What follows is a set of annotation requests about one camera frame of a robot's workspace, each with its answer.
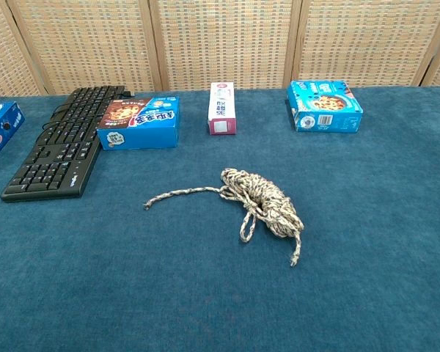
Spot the beige speckled braided rope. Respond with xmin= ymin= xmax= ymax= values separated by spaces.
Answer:
xmin=142 ymin=167 xmax=305 ymax=268

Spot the white pink toothpaste box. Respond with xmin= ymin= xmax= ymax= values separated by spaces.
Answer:
xmin=207 ymin=81 xmax=238 ymax=136

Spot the blue brown chocolate cookie box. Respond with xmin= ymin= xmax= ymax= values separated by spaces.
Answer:
xmin=96 ymin=95 xmax=180 ymax=151

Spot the light blue cookie box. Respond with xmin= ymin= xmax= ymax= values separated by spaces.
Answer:
xmin=286 ymin=80 xmax=364 ymax=133

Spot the blue carpet table cloth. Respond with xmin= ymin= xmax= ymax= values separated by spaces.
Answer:
xmin=0 ymin=86 xmax=440 ymax=352

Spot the black computer keyboard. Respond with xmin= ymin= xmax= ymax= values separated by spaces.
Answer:
xmin=0 ymin=85 xmax=128 ymax=203

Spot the dark blue Oreo box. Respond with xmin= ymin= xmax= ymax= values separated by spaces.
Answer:
xmin=0 ymin=101 xmax=26 ymax=169

